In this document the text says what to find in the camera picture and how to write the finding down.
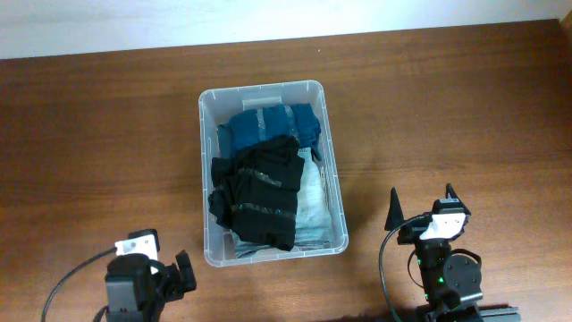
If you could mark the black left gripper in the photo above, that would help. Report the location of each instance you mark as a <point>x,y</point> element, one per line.
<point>176,276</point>

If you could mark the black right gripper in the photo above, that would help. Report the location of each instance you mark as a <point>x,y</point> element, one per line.
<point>411,233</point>

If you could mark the black garment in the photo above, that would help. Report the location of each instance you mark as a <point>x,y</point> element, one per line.
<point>264,190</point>
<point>226,202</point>

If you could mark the light blue jeans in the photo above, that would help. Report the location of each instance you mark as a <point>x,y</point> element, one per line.
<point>313,219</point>

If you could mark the teal taped cloth bundle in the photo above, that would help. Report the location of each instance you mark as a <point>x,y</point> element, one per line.
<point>251,126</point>

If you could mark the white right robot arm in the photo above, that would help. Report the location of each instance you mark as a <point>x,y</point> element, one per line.
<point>450,278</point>

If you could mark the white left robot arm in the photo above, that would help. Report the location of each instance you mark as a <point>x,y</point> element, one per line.
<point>138,287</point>

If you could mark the clear plastic storage bin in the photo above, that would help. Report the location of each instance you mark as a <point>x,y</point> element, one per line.
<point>217,106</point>

